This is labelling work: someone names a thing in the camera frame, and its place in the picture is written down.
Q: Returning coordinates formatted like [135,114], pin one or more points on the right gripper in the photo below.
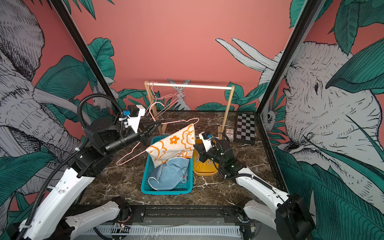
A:
[200,148]

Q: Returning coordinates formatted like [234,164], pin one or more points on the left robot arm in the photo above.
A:
[104,138]

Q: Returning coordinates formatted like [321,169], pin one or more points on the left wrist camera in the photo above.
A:
[131,116]

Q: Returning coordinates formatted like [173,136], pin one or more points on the yellow plastic tray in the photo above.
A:
[208,168]

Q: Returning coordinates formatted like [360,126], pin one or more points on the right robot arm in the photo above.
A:
[287,214]

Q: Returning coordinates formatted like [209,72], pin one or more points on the dark blue towel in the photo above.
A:
[167,176]

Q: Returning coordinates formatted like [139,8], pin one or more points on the pink wire hanger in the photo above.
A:
[153,90]

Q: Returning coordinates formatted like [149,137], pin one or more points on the small white red box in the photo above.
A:
[230,134]

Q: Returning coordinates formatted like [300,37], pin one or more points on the teal plastic basket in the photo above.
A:
[178,190]

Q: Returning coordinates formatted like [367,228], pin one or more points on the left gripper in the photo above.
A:
[146,134]

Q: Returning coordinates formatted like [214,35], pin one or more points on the cream orange towel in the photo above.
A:
[179,144]

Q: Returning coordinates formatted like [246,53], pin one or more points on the checkerboard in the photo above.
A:
[245,128]

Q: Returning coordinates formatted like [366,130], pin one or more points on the white slotted cable duct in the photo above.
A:
[224,231]

